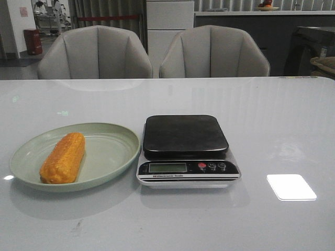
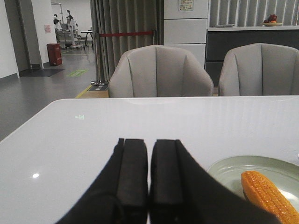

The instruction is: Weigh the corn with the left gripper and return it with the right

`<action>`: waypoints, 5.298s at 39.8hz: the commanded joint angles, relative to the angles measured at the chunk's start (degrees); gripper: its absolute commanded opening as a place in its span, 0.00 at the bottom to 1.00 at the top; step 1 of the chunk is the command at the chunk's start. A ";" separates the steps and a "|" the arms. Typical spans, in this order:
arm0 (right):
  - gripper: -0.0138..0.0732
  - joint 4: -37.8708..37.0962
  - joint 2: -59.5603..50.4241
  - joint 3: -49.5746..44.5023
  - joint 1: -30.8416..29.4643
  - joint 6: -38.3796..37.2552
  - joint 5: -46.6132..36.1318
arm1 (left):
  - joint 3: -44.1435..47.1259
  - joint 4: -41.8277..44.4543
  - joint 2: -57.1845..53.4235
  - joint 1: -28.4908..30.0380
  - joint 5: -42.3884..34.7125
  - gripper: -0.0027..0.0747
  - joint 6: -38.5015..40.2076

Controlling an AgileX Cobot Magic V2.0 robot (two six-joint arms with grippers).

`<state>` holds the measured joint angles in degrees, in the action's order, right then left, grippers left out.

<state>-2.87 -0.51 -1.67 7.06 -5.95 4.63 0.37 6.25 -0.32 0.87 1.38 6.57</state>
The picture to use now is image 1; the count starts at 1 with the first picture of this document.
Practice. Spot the fruit bowl on counter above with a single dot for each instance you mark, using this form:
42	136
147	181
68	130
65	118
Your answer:
266	5

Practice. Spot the right grey upholstered chair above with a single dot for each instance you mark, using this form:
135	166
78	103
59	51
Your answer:
213	51

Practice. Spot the grey upholstered chair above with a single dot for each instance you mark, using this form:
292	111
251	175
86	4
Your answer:
213	51
96	52

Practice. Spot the dark appliance at right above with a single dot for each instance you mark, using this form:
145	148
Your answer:
307	43

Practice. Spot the black silver kitchen scale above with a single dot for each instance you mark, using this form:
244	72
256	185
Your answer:
185	151

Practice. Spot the red trash bin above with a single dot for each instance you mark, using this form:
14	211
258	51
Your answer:
33	42

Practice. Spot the grey counter with white top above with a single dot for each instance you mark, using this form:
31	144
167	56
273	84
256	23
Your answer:
272	30

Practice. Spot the white drawer cabinet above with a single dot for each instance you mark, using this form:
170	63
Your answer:
164	20

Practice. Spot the left grey upholstered chair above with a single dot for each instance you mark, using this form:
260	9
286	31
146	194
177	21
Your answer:
96	52

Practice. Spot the tan cushion at right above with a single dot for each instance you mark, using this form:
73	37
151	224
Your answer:
323	66

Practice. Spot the orange corn cob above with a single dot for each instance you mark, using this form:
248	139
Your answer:
63	163

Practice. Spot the light green plate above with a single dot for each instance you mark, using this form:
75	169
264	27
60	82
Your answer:
110	149

